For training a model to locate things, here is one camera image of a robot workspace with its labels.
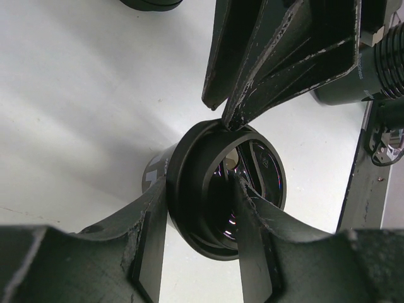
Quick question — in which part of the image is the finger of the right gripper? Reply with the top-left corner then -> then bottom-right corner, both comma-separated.
201,0 -> 304,111
222,1 -> 362,131

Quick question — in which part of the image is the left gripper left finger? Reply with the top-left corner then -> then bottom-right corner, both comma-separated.
1,178 -> 167,302

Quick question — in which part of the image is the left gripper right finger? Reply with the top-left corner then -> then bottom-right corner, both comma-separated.
235,177 -> 403,302

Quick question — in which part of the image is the dark coffee cup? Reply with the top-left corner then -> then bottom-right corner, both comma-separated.
141,143 -> 177,194

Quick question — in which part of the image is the black cup lid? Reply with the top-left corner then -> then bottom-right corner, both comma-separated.
167,119 -> 287,261

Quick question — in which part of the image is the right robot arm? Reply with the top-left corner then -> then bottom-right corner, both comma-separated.
202,1 -> 403,131

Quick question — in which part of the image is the black coffee cup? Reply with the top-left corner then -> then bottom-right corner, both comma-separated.
312,47 -> 381,105

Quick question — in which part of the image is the black ribbed cup stack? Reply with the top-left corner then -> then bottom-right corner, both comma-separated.
121,0 -> 182,12

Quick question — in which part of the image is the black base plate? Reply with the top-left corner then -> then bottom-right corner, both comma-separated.
336,98 -> 403,232

